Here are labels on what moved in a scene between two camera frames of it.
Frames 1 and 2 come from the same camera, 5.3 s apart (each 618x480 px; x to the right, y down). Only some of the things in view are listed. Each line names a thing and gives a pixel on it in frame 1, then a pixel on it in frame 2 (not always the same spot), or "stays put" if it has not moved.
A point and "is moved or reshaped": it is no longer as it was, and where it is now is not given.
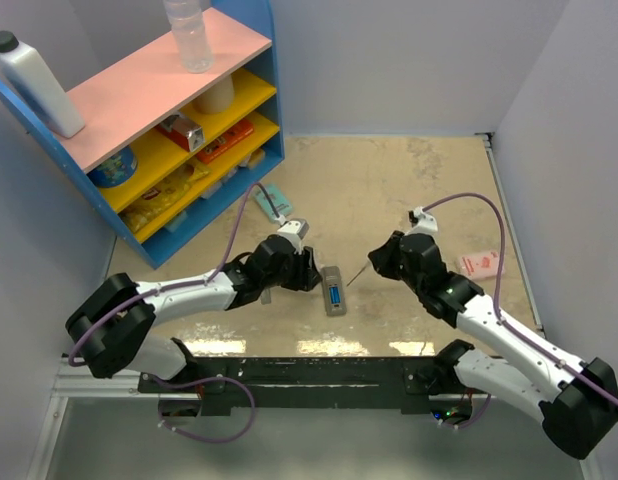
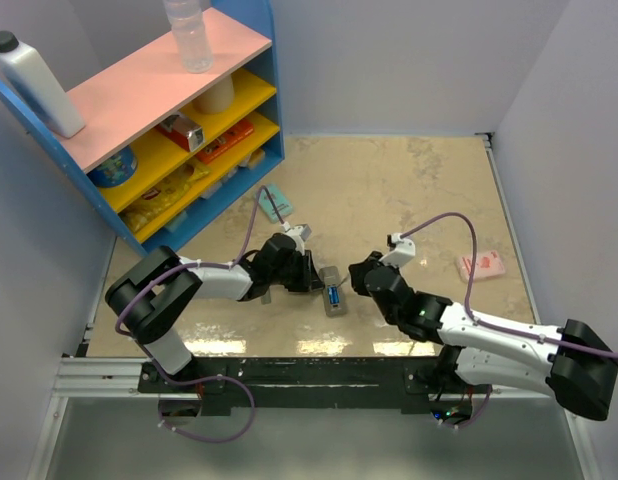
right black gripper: [381, 258] to [358, 272]
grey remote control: [334, 295] stays put
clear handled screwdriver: [355, 276] is moved or reshaped
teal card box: [280, 203] stays put
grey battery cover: [266, 296] stays put
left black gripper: [307, 276] stays put
